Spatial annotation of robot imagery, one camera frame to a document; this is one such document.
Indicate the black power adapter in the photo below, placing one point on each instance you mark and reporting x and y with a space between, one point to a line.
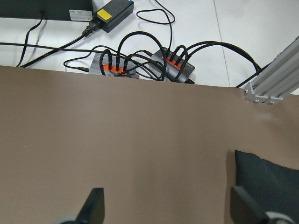
113 13

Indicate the black t-shirt with logo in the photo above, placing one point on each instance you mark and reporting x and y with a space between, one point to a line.
275 188

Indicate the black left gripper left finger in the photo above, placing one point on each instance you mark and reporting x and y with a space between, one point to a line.
93 210

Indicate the grey usb hub right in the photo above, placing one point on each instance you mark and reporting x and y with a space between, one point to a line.
173 68

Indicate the grey usb hub left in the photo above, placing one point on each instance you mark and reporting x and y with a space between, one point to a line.
130 71

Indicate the grey usb hub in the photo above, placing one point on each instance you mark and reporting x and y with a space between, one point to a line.
173 68
130 71

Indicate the aluminium frame post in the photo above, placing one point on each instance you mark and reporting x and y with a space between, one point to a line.
278 80

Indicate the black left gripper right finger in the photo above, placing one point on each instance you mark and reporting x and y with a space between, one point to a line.
244 209

